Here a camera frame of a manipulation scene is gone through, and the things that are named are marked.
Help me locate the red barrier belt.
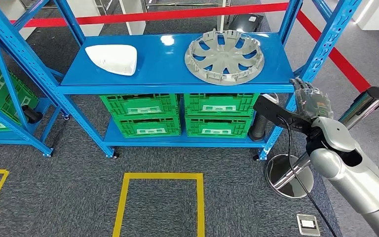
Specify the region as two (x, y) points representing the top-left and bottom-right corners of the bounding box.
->
(296, 10), (372, 93)
(0, 2), (290, 30)

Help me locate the white plastic mirror cover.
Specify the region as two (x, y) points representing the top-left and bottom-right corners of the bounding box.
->
(84, 44), (138, 77)

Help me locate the metal floor socket plate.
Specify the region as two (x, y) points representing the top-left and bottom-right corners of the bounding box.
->
(296, 214), (321, 237)

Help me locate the black box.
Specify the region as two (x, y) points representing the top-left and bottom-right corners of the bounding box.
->
(228, 13), (265, 34)

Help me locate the black cable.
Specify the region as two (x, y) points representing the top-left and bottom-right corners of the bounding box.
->
(276, 114), (338, 237)

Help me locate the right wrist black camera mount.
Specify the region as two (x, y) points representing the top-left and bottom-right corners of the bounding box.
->
(253, 95), (313, 133)

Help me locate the blue metal shelf rack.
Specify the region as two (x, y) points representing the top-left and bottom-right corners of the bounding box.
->
(0, 0), (363, 161)
(0, 19), (69, 158)

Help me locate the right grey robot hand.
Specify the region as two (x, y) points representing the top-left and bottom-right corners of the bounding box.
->
(290, 77), (335, 120)

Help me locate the grey plastic wheel hubcap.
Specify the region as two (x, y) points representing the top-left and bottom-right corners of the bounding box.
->
(184, 29), (265, 86)

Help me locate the chrome stanchion post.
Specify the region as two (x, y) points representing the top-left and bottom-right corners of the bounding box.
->
(265, 86), (379, 199)

